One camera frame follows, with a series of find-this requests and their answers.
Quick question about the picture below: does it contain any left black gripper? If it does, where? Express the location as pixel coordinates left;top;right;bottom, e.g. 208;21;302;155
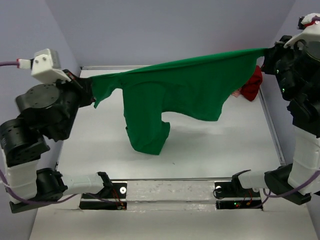
52;67;99;139

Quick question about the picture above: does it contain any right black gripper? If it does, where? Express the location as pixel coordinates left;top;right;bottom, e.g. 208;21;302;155
263;34;312;101

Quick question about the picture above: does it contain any green t shirt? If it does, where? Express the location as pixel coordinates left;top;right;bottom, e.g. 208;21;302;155
91;48;265;155

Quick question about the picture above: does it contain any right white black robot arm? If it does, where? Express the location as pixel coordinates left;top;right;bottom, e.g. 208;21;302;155
230;35;320;205

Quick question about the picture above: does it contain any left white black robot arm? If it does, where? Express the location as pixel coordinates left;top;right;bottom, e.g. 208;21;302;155
0;69;113;214

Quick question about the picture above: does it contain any red t shirt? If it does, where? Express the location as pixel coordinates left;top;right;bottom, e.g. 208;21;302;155
231;65;263;102

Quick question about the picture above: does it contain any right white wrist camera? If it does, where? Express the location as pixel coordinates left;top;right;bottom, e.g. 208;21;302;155
284;13;320;48

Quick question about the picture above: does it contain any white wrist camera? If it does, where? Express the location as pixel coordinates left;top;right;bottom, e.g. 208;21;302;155
16;48;71;84
284;13;320;48

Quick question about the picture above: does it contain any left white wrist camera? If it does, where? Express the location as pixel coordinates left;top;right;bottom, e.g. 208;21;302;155
16;48;71;84

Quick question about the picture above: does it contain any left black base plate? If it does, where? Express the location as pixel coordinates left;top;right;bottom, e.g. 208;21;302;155
79;181;128;211

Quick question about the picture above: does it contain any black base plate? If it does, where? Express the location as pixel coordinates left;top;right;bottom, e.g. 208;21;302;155
79;181;128;211
212;181;263;210

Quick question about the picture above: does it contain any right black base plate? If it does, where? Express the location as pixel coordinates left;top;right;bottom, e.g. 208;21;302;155
212;181;263;210

